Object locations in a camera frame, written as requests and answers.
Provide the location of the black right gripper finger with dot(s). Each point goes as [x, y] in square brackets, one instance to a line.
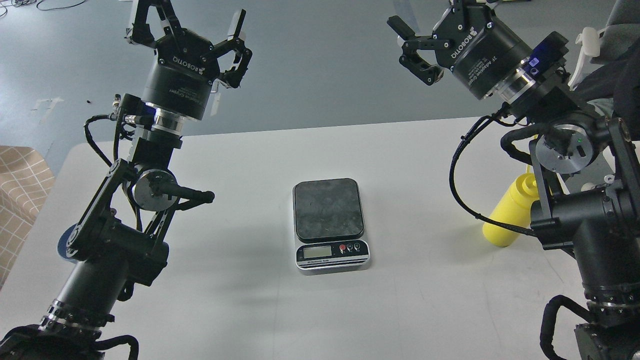
[461, 5]
[411, 44]

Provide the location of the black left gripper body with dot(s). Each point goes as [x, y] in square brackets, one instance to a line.
[179, 80]

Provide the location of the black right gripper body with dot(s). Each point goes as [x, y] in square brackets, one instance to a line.
[481, 49]

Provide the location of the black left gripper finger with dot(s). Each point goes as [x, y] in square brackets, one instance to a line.
[235, 44]
[138, 30]

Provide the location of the yellow squeeze bottle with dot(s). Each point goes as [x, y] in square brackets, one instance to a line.
[514, 208]

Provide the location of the blue ribbed cup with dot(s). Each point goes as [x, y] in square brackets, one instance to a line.
[62, 245]

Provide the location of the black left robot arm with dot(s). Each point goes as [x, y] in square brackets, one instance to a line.
[119, 240]

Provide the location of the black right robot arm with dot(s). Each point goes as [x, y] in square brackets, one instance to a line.
[585, 164]

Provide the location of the digital kitchen scale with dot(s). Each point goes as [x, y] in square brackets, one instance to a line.
[329, 226]

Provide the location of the grey office chair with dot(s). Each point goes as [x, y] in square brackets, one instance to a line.
[617, 78]

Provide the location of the beige checkered cloth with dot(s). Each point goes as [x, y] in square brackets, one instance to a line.
[25, 183]

